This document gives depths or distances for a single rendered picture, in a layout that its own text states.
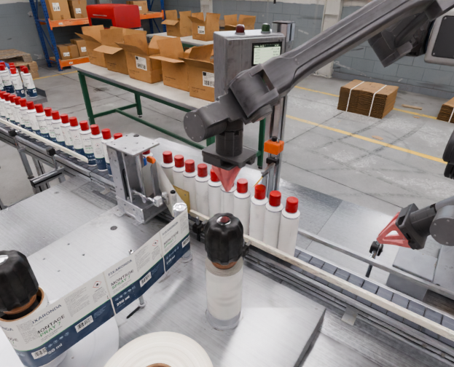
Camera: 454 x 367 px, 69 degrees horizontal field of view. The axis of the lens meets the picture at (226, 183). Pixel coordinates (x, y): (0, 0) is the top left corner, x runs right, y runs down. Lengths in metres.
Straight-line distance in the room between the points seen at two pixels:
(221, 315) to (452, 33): 1.00
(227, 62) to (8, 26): 7.60
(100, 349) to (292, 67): 0.71
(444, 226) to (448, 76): 5.60
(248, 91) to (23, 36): 7.93
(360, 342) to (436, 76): 5.60
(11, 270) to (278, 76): 0.57
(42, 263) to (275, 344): 0.70
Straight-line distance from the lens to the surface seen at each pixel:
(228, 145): 0.66
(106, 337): 0.88
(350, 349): 0.94
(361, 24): 0.65
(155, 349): 0.68
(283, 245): 0.98
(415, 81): 6.38
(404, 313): 0.95
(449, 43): 1.21
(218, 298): 0.77
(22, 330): 0.77
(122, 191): 1.17
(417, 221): 0.80
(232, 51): 0.87
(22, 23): 8.40
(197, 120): 0.59
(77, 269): 1.07
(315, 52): 0.62
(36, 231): 1.36
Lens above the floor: 1.59
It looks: 32 degrees down
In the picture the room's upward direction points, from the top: straight up
